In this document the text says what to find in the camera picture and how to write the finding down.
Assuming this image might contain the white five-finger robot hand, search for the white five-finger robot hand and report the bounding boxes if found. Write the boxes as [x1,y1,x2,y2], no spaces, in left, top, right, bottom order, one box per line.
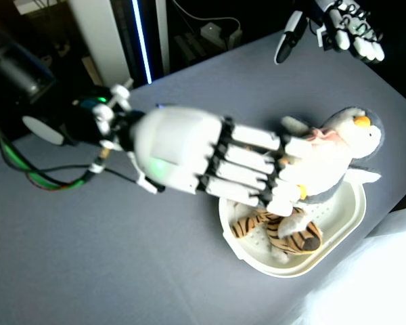
[131,106,313,218]
[273,0,386,65]

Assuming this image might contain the grey white penguin plush toy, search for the grey white penguin plush toy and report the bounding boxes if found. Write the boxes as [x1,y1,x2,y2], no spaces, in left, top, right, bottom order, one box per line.
[279,106,386,207]

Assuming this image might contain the striped tiger plush toy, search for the striped tiger plush toy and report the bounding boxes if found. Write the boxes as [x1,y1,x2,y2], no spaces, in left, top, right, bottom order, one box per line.
[230,207,325,263]

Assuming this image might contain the cream plastic tray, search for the cream plastic tray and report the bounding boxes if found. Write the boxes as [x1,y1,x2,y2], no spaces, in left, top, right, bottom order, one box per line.
[218,181,367,279]

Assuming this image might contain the blue light strip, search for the blue light strip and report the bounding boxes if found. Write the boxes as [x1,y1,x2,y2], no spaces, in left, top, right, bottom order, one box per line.
[131,0,154,84]

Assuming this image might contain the grey table cloth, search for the grey table cloth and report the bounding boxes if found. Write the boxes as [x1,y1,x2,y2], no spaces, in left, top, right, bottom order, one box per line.
[0,28,406,325]

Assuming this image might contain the grey power adapter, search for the grey power adapter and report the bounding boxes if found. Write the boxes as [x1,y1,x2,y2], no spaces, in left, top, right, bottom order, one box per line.
[200,22,243,49]

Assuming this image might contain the white column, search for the white column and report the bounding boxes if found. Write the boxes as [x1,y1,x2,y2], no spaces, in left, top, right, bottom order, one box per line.
[69,0,171,86]

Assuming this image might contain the thin black cable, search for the thin black cable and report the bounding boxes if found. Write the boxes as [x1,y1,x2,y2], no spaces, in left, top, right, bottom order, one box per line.
[0,135,139,186]

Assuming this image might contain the beige cable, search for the beige cable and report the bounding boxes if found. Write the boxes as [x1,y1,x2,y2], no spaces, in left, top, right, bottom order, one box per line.
[171,0,242,32]

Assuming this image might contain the green cable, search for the green cable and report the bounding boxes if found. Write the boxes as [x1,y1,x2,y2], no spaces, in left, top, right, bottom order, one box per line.
[0,111,96,192]

